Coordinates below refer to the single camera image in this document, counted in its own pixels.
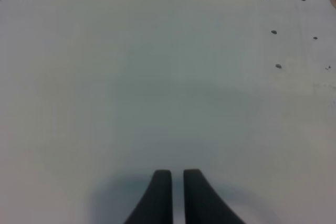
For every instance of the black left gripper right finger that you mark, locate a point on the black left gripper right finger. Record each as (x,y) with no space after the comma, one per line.
(201,202)

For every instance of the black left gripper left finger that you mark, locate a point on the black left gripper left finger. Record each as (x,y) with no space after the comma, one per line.
(156,204)

